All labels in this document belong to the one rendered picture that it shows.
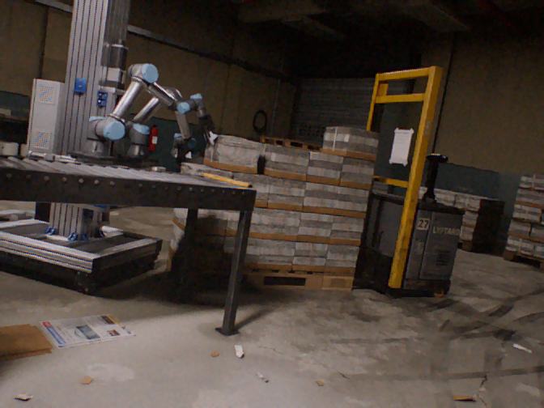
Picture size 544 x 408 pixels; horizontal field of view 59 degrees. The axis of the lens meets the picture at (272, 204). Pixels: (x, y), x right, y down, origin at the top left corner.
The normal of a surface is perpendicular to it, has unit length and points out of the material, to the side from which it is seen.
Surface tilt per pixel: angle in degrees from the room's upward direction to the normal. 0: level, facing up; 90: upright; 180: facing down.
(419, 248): 90
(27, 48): 90
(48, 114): 90
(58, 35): 90
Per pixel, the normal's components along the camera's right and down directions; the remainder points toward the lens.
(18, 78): 0.66, 0.19
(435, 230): 0.40, 0.17
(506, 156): -0.73, -0.04
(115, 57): -0.26, 0.07
